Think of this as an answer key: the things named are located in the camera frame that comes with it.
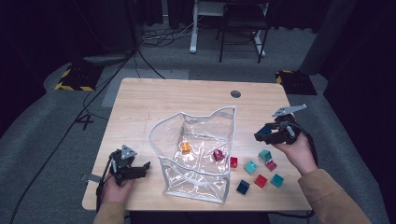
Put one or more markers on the orange toy block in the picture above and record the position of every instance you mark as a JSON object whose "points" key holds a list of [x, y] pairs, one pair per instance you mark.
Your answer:
{"points": [[186, 146]]}

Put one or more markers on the grey flat stand base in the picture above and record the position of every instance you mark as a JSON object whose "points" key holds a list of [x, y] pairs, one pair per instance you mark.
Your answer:
{"points": [[106, 59]]}

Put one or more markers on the grey curtain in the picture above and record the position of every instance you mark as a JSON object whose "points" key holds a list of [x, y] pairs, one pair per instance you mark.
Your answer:
{"points": [[327, 37]]}

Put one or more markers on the small dark blue toy block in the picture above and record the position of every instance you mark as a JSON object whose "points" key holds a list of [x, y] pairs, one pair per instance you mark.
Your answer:
{"points": [[243, 187]]}

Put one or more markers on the black chair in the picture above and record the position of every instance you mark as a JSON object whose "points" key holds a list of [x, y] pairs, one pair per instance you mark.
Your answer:
{"points": [[243, 23]]}

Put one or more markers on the pink-red toy block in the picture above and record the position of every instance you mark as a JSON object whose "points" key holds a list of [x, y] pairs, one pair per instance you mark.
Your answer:
{"points": [[271, 165]]}

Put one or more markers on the clear plastic bag white trim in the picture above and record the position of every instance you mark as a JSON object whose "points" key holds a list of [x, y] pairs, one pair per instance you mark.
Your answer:
{"points": [[193, 183]]}

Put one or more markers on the magenta toy block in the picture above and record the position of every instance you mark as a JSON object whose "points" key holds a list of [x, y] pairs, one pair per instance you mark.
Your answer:
{"points": [[218, 155]]}

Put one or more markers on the person's left hand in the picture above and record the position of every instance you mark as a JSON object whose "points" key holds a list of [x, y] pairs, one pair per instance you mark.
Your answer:
{"points": [[115, 193]]}

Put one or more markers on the dark round table grommet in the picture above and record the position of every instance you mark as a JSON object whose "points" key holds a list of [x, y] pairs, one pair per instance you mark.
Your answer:
{"points": [[235, 94]]}

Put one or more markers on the grey metal table bracket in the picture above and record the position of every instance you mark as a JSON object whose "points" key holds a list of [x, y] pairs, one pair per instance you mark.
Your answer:
{"points": [[90, 178]]}

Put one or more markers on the light turquoise toy block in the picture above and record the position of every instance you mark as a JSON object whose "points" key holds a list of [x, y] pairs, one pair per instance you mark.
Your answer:
{"points": [[250, 167]]}

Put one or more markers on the yellow-black striped stand base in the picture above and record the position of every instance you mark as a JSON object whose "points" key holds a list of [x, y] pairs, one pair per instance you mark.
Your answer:
{"points": [[79, 77], [295, 82]]}

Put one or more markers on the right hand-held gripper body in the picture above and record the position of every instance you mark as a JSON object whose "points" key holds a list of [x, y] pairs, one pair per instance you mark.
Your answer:
{"points": [[291, 132]]}

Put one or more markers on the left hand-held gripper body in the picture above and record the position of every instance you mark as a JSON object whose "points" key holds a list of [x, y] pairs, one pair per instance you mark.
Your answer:
{"points": [[124, 172]]}

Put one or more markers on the sea green toy block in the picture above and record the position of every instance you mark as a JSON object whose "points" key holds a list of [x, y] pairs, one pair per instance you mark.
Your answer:
{"points": [[265, 155]]}

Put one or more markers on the person's right hand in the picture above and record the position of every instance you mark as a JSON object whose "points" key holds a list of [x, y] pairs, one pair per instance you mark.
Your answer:
{"points": [[300, 155]]}

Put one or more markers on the white desk frame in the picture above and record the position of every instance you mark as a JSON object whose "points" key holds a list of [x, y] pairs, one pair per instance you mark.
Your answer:
{"points": [[193, 31]]}

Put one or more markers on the teal toy block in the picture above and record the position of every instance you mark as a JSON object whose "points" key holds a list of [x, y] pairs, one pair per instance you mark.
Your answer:
{"points": [[277, 180]]}

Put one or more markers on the red toy block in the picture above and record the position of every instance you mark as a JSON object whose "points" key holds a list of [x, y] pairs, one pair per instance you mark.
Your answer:
{"points": [[260, 181], [234, 162]]}

